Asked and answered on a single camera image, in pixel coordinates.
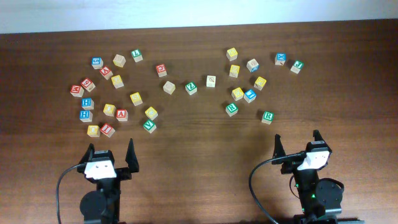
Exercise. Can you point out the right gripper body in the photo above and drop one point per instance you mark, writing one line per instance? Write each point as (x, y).
(290, 166)

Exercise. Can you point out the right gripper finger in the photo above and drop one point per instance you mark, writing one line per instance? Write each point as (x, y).
(317, 136)
(278, 148)

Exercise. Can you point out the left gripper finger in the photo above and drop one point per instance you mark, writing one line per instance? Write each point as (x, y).
(88, 154)
(131, 158)

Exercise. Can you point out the green r block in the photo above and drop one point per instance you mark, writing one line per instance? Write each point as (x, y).
(267, 117)
(231, 109)

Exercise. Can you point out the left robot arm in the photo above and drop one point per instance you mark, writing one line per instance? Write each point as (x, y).
(103, 204)

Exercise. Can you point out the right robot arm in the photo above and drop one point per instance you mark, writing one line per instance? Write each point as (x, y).
(320, 199)

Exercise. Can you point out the yellow C block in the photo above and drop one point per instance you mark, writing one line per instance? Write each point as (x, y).
(93, 131)

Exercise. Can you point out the red I block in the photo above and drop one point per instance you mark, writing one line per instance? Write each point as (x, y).
(107, 130)

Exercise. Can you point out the green V block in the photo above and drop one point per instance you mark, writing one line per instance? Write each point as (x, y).
(149, 126)

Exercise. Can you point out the blue H block lower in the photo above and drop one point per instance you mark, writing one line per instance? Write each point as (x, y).
(86, 116)

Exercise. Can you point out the blue h block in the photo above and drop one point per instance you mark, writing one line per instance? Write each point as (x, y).
(87, 104)
(86, 116)

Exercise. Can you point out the yellow O block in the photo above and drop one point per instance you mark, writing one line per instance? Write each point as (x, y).
(109, 110)

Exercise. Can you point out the red A block lower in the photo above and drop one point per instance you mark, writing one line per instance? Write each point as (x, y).
(122, 115)

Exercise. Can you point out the red a block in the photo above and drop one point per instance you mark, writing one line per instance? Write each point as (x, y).
(122, 115)
(106, 72)

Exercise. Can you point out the blue H block upper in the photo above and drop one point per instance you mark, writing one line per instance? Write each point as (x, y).
(87, 104)

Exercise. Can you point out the yellow Q block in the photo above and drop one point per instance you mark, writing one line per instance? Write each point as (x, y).
(151, 113)

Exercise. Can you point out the blue L block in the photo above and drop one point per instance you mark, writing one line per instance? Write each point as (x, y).
(250, 96)

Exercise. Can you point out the red M block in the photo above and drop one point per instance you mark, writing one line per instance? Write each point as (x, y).
(77, 91)

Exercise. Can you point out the yellow E block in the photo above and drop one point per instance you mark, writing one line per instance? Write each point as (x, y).
(237, 94)

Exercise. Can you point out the red 9 block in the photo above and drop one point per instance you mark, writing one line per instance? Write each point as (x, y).
(87, 84)

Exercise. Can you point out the green J block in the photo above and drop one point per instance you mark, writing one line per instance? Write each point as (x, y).
(297, 66)

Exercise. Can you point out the yellow block upper left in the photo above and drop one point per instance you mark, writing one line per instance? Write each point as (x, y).
(117, 81)

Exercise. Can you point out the plain wood block centre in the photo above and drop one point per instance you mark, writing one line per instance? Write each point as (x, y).
(169, 87)

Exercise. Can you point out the red A block upper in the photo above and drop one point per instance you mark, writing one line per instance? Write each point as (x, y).
(106, 72)

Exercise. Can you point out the blue X block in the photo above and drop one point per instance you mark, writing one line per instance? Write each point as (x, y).
(280, 58)

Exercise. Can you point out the wood block blue D side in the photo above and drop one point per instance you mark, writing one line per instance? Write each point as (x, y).
(252, 65)

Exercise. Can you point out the blue S block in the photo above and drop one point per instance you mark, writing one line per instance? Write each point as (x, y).
(97, 63)

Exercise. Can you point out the green Z block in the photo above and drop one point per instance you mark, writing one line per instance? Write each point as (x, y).
(191, 88)

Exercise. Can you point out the plain wood yellow-sided block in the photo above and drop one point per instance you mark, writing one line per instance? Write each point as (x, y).
(119, 60)

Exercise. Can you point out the red G block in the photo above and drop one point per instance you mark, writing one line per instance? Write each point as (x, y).
(161, 70)

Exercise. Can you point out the plain wood block picture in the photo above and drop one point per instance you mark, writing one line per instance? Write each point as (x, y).
(210, 81)

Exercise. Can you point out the green L block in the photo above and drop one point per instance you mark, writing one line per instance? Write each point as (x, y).
(137, 55)

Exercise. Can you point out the yellow block top right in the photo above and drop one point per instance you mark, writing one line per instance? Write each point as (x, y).
(232, 54)

